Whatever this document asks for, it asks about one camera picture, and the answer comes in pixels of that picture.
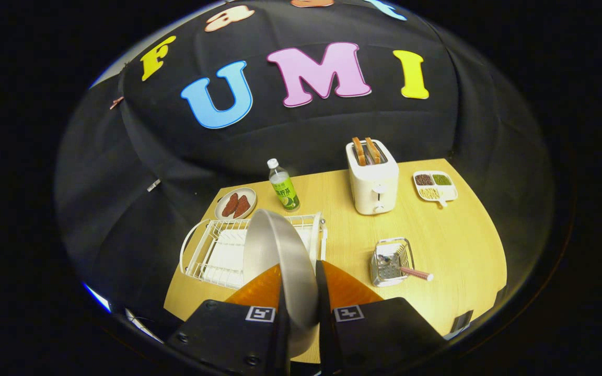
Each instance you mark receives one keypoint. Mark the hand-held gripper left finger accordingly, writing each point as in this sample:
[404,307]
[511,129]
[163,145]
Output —
[228,339]

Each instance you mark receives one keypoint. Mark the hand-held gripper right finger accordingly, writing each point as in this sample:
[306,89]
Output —
[323,324]

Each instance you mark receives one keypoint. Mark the round white plate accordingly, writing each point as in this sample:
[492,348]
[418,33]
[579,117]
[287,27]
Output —
[280,250]

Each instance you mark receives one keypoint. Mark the small beige plate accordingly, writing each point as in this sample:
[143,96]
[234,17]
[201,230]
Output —
[222,211]

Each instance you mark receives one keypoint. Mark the white divided dish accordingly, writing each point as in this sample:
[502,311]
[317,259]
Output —
[450,194]

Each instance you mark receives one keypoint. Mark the red-brown sausage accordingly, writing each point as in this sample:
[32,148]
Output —
[230,204]
[242,207]

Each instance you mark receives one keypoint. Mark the black table edge block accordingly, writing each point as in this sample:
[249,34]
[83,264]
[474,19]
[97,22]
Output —
[461,321]

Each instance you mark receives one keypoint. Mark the green label drink bottle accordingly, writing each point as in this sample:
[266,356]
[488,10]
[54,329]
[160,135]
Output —
[284,190]

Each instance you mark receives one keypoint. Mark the cream white toaster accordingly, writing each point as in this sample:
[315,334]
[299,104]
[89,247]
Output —
[371,188]

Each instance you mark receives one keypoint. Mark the pile of yellow soybeans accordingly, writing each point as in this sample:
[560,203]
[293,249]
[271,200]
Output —
[429,193]

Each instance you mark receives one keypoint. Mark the silver clip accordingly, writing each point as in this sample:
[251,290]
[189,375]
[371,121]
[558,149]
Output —
[153,185]

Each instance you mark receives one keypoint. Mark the pile of dark red beans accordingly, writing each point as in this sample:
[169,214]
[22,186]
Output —
[424,179]

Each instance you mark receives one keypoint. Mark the toast slice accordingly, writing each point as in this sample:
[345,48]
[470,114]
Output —
[358,151]
[372,150]

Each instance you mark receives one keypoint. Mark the pile of green beans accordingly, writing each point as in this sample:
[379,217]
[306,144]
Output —
[442,179]

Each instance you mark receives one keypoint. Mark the red and white clip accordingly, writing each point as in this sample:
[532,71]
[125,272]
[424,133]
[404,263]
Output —
[117,103]

